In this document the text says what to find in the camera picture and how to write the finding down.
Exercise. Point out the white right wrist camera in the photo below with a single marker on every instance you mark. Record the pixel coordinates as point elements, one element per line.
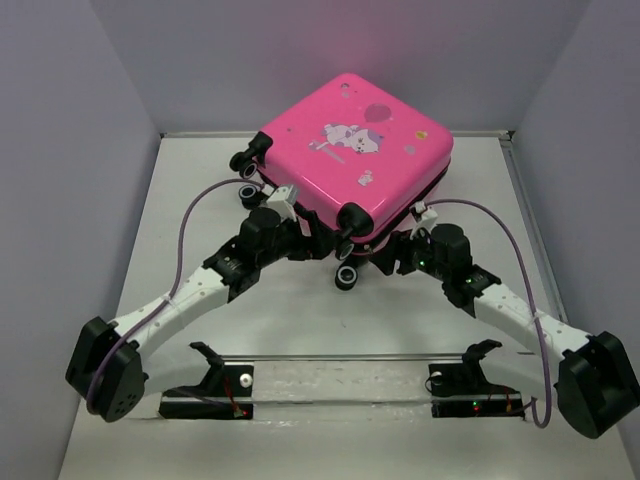
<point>425,218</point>

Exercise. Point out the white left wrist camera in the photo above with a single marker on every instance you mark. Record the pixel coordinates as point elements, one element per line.
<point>282,200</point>

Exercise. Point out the pink suitcase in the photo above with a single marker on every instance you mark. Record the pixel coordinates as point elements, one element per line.
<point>359,158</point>

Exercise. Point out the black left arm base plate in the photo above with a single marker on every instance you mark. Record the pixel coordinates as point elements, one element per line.
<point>225,394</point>

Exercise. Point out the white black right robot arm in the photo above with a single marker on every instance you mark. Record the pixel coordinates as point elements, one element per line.
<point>588,378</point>

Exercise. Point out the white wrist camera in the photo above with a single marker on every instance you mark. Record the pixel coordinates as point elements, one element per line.
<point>282,200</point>
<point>425,218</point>

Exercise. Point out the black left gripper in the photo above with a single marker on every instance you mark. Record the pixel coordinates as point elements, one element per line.
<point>320,244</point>

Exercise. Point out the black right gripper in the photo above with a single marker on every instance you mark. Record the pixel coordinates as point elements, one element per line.
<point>397,247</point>

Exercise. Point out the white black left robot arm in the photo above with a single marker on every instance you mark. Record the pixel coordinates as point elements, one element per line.
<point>108,368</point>

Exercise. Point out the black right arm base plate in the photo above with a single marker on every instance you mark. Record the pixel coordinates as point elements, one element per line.
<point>460,391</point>

